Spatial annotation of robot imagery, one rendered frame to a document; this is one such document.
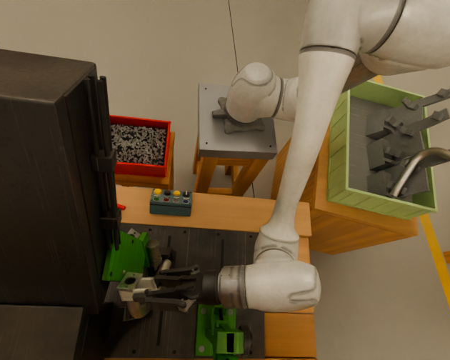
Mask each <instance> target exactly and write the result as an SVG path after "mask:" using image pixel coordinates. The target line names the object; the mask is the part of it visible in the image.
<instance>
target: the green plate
mask: <svg viewBox="0 0 450 360"><path fill-rule="evenodd" d="M112 234H113V241H114V231H113V230H112ZM120 237H121V244H119V250H118V251H116V250H115V246H114V242H113V243H112V244H111V250H107V252H106V259H105V263H104V270H103V275H102V279H101V280H103V281H118V282H121V280H122V279H123V278H124V276H125V275H126V274H124V275H123V271H124V270H125V271H126V273H127V272H134V273H140V274H142V273H143V270H144V261H145V254H144V249H143V246H142V240H140V239H138V238H136V237H133V236H131V235H129V234H127V233H125V232H123V231H120Z"/></svg>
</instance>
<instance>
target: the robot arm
mask: <svg viewBox="0 0 450 360"><path fill-rule="evenodd" d="M448 66H450V0H309V1H308V4H307V7H306V12H305V15H304V21H303V25H302V29H301V45H300V51H299V76H296V77H292V78H290V79H285V78H280V77H278V76H277V75H276V74H275V73H274V71H273V70H272V69H271V68H270V67H269V66H267V65H266V64H263V63H261V62H251V63H248V64H246V65H245V66H243V67H242V68H241V69H240V70H239V71H238V73H237V74H236V76H235V77H234V79H233V81H232V83H231V86H230V88H229V92H228V96H227V98H225V97H219V99H218V103H219V105H220V107H221V109H218V110H215V111H212V113H213V114H212V116H213V118H218V119H223V120H224V133H225V134H232V133H236V132H244V131H264V129H265V126H264V123H263V121H262V119H261V118H265V117H273V118H276V119H281V120H284V121H290V122H294V129H293V133H292V137H291V142H290V145H289V151H288V154H287V158H286V163H285V166H284V171H283V175H282V178H281V183H280V187H279V192H278V195H277V198H276V203H275V206H274V210H273V213H272V215H271V218H270V220H269V222H268V223H267V224H265V225H263V226H262V227H261V229H260V232H259V235H258V237H257V239H256V242H255V246H254V263H253V264H251V265H241V266H223V267H222V269H221V271H220V270H219V269H214V270H206V271H205V272H204V273H201V272H200V271H199V265H194V266H190V267H185V268H177V269H164V270H161V271H159V274H158V275H156V276H148V277H147V276H145V277H143V278H141V281H140V282H139V284H138V285H137V286H138V288H137V289H135V290H134V292H133V293H132V292H127V291H119V294H120V297H121V300H122V301H134V302H146V305H147V309H148V310H156V311H175V312H179V313H181V314H183V315H187V314H188V312H189V311H188V308H189V307H190V306H191V305H192V304H197V303H203V304H205V305H207V306H208V305H220V304H222V306H223V307H224V308H225V309H257V310H259V311H267V312H288V311H299V310H303V309H307V308H311V307H313V306H316V305H317V304H318V302H319V299H320V297H321V282H320V278H319V274H318V271H317V269H316V267H315V266H312V265H311V264H308V263H306V262H303V261H297V260H298V252H299V235H298V234H297V232H296V231H295V228H294V219H295V215H296V209H297V206H298V203H299V200H300V198H301V195H302V193H303V191H304V188H305V186H306V183H307V181H308V179H309V176H310V174H311V171H312V169H313V167H314V164H315V162H316V159H317V156H318V155H319V151H320V149H321V145H322V143H323V141H324V137H325V135H326V131H327V129H328V126H329V123H330V121H331V117H332V115H333V112H334V109H335V107H336V104H337V101H338V100H339V97H340V95H341V94H342V93H344V92H345V91H348V90H349V89H352V88H354V87H355V86H358V85H359V84H362V83H364V82H365V81H368V80H369V79H372V78H374V77H375V76H378V75H382V76H393V75H397V74H405V73H409V72H414V71H424V70H427V69H441V68H444V67H448ZM165 274H166V276H165ZM160 286H164V287H173V288H172V289H162V290H156V291H149V290H148V289H155V288H156V287H157V288H159V287H160Z"/></svg>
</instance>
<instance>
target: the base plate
mask: <svg viewBox="0 0 450 360"><path fill-rule="evenodd" d="M131 228H132V229H134V230H135V231H137V232H138V233H140V234H141V233H142V232H148V235H149V241H150V240H153V239H155V240H157V241H159V247H172V249H173V251H175V252H176V261H175V269H177V268H185V267H190V266H194V265H199V271H200V272H201V273H204V272H205V271H206V270H214V269H219V270H220V271H221V269H222V267H223V266H241V265H251V264H253V263H254V246H255V242H256V239H257V237H258V235H259V233H257V232H247V231H227V230H216V229H196V228H186V227H175V226H155V225H145V224H125V223H120V225H119V230H120V231H123V232H125V233H128V232H129V230H130V229H131ZM119 283H120V282H118V281H110V283H109V287H108V290H107V293H106V298H105V300H104V301H112V302H113V308H112V313H111V321H110V326H109V334H108V339H107V343H106V351H105V356H104V358H153V359H212V358H213V356H195V342H196V321H197V309H198V304H203V303H197V304H192V305H191V306H190V307H189V308H188V311H189V312H188V314H187V315H183V314H181V313H179V312H175V311H156V310H153V315H152V316H149V317H145V318H140V319H133V320H129V321H123V317H124V312H122V311H116V307H121V306H125V303H126V301H122V300H121V297H120V294H119V291H117V290H116V288H117V286H118V285H119ZM241 324H246V325H247V326H248V327H249V331H250V332H251V333H252V338H253V344H252V348H251V349H250V352H249V354H248V356H241V355H240V354H235V355H236V356H237V358H238V359H265V338H264V311H259V310H257V309H236V329H238V328H239V326H240V325H241Z"/></svg>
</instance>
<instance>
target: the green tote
mask: <svg viewBox="0 0 450 360"><path fill-rule="evenodd" d="M350 96H354V97H357V98H360V99H365V100H367V101H372V102H375V103H378V104H383V105H386V106H390V107H394V108H396V107H398V106H401V105H403V104H402V103H401V101H402V99H403V98H404V97H405V98H408V99H409V100H410V101H411V102H412V101H415V100H417V99H420V98H426V97H425V96H423V95H421V94H416V93H413V92H410V91H405V90H403V89H398V88H395V87H392V86H387V85H385V84H380V83H377V82H375V81H370V80H368V81H365V82H364V83H362V84H359V85H358V86H355V87H354V88H352V89H349V90H348V91H345V92H344V93H342V94H341V95H340V97H339V100H338V101H337V104H336V107H335V109H334V112H333V115H332V117H331V121H330V132H329V161H328V176H327V190H326V200H327V201H330V202H334V203H337V204H342V205H345V206H351V207H354V208H358V209H363V210H366V211H372V212H375V213H378V214H384V215H387V216H392V217H396V218H399V219H405V220H411V219H412V218H414V217H417V216H421V215H424V214H427V213H431V212H432V213H436V212H438V207H437V200H436V188H435V181H434V168H433V167H429V168H427V169H426V172H427V176H428V181H429V190H430V191H427V192H423V193H420V194H414V195H412V203H409V202H406V201H401V200H398V199H393V198H389V197H385V196H380V195H377V194H372V193H369V192H365V191H360V190H357V189H352V188H349V117H350ZM421 135H422V139H423V142H424V148H425V149H428V148H431V142H430V136H429V129H425V130H423V131H421Z"/></svg>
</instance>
